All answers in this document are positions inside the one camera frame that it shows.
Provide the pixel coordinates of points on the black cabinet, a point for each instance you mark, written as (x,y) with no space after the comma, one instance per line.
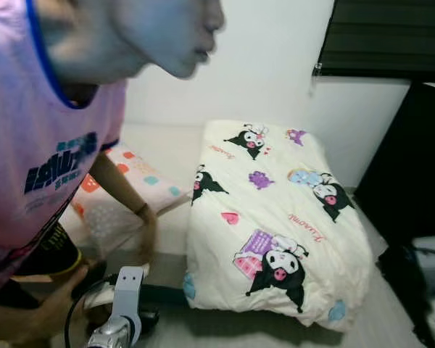
(413,159)

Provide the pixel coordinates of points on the person in pink shirt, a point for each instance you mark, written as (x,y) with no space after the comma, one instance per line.
(29,109)

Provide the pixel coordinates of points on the cream cartoon print comforter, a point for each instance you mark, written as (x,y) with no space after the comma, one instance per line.
(275,196)

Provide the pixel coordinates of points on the pink pillow with orange spots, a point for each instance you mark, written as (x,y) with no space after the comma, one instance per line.
(163,187)

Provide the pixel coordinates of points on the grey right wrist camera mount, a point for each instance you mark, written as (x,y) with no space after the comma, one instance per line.
(433,272)

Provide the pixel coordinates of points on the cream sheeted mattress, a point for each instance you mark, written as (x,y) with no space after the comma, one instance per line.
(170,148)

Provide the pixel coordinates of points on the dark window blind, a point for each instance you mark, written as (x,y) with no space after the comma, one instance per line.
(384,36)

